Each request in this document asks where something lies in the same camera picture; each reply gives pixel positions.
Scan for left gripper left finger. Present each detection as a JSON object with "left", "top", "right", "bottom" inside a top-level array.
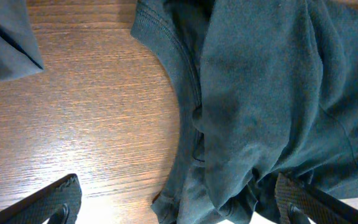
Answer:
[{"left": 0, "top": 174, "right": 82, "bottom": 224}]

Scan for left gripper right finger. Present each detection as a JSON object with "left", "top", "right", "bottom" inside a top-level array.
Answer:
[{"left": 275, "top": 174, "right": 358, "bottom": 224}]

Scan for black Nike t-shirt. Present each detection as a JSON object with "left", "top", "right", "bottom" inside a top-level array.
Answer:
[{"left": 131, "top": 0, "right": 358, "bottom": 224}]

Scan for folded grey shorts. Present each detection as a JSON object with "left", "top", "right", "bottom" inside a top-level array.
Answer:
[{"left": 0, "top": 0, "right": 44, "bottom": 81}]

